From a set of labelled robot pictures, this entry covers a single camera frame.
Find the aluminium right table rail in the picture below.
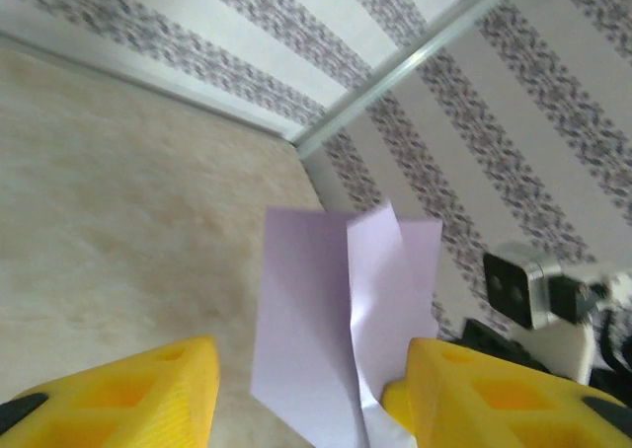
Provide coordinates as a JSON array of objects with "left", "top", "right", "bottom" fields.
[{"left": 295, "top": 149, "right": 347, "bottom": 212}]

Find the aluminium right corner post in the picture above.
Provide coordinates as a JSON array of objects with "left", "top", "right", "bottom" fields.
[{"left": 293, "top": 0, "right": 532, "bottom": 161}]

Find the aluminium back table rail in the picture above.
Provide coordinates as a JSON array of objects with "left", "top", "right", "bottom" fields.
[{"left": 0, "top": 26, "right": 302, "bottom": 153}]

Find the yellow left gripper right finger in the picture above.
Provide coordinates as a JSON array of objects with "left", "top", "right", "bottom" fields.
[{"left": 382, "top": 336, "right": 632, "bottom": 448}]

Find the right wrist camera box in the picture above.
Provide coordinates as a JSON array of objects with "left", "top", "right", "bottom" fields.
[{"left": 482, "top": 240, "right": 564, "bottom": 332}]

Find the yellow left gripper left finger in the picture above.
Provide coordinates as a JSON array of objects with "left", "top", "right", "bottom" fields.
[{"left": 0, "top": 336, "right": 221, "bottom": 448}]

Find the aluminium table rail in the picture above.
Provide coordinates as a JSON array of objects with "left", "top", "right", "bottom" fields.
[
  {"left": 295, "top": 149, "right": 347, "bottom": 212},
  {"left": 0, "top": 26, "right": 302, "bottom": 153}
]

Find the lilac paper sheet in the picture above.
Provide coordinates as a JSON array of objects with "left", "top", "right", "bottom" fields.
[{"left": 250, "top": 198, "right": 444, "bottom": 448}]

